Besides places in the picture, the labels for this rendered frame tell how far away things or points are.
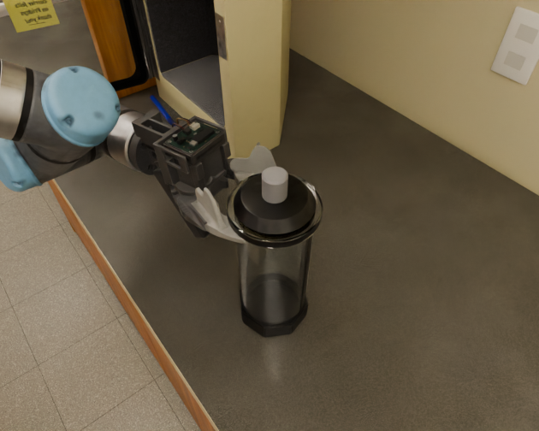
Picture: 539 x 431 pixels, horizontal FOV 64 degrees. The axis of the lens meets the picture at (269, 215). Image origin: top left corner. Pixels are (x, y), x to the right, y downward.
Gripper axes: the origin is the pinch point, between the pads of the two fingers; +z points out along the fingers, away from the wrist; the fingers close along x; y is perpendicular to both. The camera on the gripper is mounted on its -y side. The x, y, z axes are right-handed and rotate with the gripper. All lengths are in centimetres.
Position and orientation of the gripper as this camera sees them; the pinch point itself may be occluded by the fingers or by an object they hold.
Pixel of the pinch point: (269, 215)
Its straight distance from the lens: 50.5
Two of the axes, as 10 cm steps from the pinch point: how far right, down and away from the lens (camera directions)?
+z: 7.9, 3.9, -4.7
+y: -0.7, -7.1, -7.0
